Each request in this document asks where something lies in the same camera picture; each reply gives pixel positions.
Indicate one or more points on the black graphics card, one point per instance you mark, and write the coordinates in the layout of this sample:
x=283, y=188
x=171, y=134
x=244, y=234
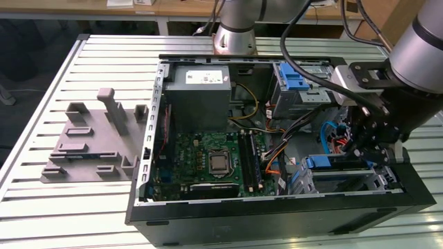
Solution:
x=213, y=189

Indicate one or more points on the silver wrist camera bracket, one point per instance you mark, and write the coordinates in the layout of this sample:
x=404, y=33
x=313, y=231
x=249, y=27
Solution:
x=400, y=155

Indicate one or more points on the hard disk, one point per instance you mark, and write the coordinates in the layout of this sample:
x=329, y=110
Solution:
x=321, y=161

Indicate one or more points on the large white box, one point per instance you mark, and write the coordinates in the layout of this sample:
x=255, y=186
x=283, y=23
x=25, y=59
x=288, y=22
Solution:
x=118, y=3

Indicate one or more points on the silver CPU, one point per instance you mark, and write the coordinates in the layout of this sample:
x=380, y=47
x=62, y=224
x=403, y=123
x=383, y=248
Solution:
x=219, y=163

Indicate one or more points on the small white box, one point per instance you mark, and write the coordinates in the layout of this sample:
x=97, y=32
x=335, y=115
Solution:
x=143, y=2

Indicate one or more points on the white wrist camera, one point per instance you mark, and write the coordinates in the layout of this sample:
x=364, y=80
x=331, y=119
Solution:
x=340, y=77

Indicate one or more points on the silver disk bay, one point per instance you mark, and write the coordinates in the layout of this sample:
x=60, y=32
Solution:
x=379, y=181

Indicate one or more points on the CPU socket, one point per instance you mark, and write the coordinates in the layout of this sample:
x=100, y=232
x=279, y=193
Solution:
x=220, y=151

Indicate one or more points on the blue drive latch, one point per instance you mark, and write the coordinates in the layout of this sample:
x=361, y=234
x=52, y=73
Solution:
x=291, y=80

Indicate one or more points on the small black box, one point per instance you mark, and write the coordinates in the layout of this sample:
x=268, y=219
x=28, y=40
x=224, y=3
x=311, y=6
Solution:
x=352, y=6

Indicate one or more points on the green motherboard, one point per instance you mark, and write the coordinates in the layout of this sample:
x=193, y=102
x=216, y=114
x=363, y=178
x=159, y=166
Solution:
x=193, y=155

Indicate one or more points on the grey power supply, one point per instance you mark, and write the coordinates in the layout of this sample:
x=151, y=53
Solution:
x=196, y=109

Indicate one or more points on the wooden cabinet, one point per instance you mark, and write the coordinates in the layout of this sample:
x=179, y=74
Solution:
x=397, y=15

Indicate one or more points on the grey chair foot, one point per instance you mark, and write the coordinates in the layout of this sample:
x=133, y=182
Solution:
x=6, y=96

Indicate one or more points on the RAM stick on rack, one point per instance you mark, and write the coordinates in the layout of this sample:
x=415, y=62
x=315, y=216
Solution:
x=85, y=156

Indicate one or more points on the black open PC case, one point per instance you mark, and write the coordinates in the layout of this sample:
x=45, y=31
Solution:
x=241, y=223

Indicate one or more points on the grey parts rack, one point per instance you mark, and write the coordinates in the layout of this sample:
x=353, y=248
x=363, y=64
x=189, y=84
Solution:
x=100, y=135

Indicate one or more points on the wooden desk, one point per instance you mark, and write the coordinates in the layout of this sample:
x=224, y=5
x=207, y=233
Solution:
x=85, y=10

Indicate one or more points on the metal optical drive cage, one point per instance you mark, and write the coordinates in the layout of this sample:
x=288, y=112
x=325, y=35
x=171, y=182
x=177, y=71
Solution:
x=311, y=97

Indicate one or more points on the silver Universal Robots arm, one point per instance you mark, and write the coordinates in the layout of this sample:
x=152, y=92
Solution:
x=415, y=52

